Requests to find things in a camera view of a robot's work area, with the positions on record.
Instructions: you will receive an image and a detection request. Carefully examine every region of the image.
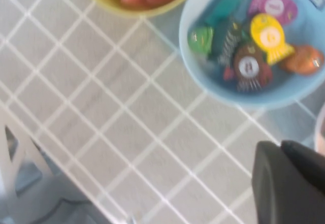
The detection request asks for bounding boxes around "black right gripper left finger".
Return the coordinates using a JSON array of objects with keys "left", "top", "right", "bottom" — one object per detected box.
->
[{"left": 251, "top": 140, "right": 325, "bottom": 224}]

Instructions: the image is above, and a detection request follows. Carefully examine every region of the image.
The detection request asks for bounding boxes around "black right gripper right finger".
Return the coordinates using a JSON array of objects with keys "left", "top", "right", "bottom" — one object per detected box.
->
[{"left": 280, "top": 139, "right": 325, "bottom": 169}]

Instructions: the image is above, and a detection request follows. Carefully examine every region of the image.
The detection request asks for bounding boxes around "brown wooden fish eight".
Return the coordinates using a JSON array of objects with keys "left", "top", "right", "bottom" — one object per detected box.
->
[{"left": 232, "top": 43, "right": 274, "bottom": 92}]

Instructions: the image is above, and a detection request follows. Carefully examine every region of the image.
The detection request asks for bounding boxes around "light blue plastic bowl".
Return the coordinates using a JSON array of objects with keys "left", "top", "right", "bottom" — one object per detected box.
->
[{"left": 178, "top": 0, "right": 325, "bottom": 112}]

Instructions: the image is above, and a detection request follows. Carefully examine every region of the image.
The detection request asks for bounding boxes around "orange wooden fish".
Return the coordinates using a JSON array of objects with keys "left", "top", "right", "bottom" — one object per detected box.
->
[{"left": 279, "top": 45, "right": 325, "bottom": 76}]

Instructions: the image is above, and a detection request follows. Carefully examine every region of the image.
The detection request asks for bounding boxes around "pink red wooden fish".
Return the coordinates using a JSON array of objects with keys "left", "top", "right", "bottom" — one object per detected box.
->
[{"left": 222, "top": 63, "right": 274, "bottom": 82}]

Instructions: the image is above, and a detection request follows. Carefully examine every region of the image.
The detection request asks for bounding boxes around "yellow wooden fish six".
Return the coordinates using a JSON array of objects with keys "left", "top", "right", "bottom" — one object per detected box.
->
[{"left": 250, "top": 12, "right": 297, "bottom": 65}]

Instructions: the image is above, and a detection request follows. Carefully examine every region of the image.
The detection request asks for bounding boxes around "dark teal wooden fish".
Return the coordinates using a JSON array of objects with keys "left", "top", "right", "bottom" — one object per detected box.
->
[{"left": 213, "top": 18, "right": 251, "bottom": 66}]

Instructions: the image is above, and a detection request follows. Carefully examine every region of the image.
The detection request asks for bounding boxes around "magenta wooden fish one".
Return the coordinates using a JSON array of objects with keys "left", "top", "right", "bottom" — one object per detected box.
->
[{"left": 247, "top": 0, "right": 299, "bottom": 26}]

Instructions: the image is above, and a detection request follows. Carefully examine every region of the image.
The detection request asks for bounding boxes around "green wooden fish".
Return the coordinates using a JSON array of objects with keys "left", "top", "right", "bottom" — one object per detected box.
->
[{"left": 187, "top": 25, "right": 215, "bottom": 57}]

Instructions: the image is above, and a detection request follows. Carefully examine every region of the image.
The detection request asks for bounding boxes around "grey grid tablecloth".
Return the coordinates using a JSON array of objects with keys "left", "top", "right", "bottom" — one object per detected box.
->
[{"left": 0, "top": 0, "right": 325, "bottom": 224}]

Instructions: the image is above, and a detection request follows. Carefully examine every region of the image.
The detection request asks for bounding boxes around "white metal frame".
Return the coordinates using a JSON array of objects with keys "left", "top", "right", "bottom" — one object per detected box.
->
[{"left": 0, "top": 123, "right": 107, "bottom": 224}]

